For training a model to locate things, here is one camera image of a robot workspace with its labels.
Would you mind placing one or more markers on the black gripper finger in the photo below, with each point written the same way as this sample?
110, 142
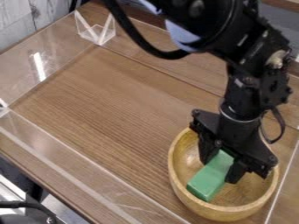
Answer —
209, 149
237, 171

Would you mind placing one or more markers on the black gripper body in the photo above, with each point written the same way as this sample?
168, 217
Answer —
238, 138

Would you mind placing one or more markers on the green rectangular block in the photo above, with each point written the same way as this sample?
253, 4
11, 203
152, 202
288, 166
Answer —
209, 180

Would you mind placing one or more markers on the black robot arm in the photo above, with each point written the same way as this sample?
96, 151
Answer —
228, 29

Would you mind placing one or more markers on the brown wooden bowl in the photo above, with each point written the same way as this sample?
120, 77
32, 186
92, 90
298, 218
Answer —
238, 200

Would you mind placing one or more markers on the clear acrylic corner bracket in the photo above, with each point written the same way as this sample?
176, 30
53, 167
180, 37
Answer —
100, 34

